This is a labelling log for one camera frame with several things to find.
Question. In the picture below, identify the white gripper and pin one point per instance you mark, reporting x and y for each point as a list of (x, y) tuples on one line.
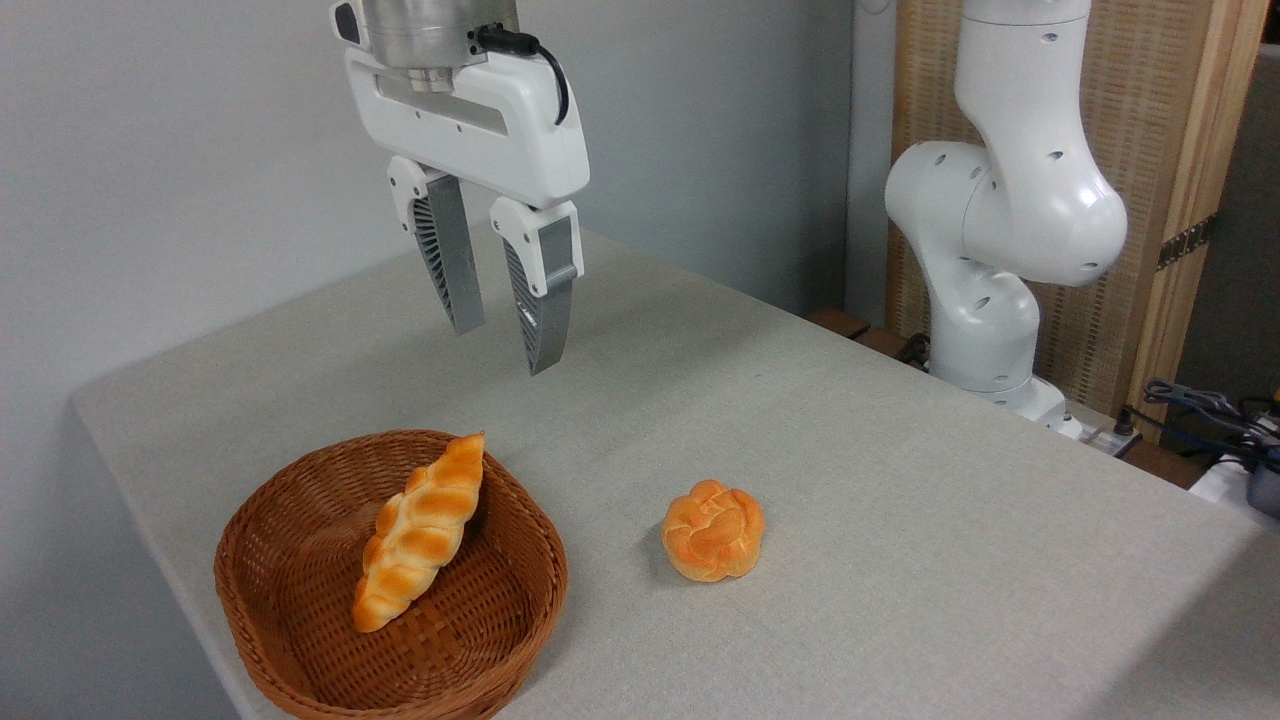
[(500, 120)]

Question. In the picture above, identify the round knotted bread bun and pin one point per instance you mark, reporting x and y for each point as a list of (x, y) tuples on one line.
[(712, 532)]

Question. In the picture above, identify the black plug at robot base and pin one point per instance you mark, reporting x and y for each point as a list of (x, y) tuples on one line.
[(1126, 424)]

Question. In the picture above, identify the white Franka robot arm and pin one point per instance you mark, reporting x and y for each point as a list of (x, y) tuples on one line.
[(1010, 200)]

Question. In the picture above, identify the long braided bread loaf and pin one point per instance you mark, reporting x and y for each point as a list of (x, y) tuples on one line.
[(420, 530)]

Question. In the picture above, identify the brown wicker basket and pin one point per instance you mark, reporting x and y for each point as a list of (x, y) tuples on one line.
[(470, 640)]

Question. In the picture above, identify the brown wooden bench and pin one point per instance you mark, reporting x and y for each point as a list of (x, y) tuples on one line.
[(845, 325)]

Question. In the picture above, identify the wooden woven folding screen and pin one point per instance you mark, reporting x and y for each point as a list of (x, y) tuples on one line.
[(1150, 120)]

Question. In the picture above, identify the dark metal screen hinge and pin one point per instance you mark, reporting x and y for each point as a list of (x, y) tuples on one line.
[(1186, 242)]

